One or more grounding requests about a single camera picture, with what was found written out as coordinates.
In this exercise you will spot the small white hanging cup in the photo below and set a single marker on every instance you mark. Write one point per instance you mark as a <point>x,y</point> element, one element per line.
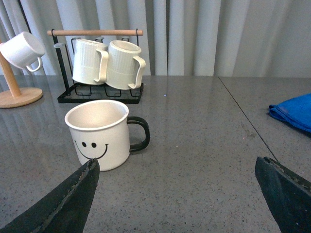
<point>24,51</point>

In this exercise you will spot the cream ribbed mug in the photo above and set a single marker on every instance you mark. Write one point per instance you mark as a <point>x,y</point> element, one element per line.
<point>125,66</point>
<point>90,62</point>

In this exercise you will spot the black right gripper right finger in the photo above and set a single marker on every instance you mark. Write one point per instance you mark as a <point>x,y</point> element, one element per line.
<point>287,195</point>

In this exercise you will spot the white smiley face mug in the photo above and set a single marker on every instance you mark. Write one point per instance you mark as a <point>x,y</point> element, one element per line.
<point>99,130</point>

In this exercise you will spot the cream ribbed mug left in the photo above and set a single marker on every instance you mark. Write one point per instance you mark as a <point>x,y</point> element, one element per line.
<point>90,62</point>

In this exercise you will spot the blue folded cloth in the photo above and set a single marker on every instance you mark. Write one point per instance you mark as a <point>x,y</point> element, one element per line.
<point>295,111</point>

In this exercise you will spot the black wire mug rack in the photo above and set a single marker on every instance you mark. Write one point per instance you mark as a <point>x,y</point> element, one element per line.
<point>76,92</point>

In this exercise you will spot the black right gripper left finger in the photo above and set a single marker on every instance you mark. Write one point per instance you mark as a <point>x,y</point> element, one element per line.
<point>65,209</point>

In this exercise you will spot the cream ribbed mug right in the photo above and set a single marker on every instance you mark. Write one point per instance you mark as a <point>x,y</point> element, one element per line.
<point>125,66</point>

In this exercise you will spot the wooden mug tree stand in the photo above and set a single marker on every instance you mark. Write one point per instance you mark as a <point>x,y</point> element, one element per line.
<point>16,96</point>

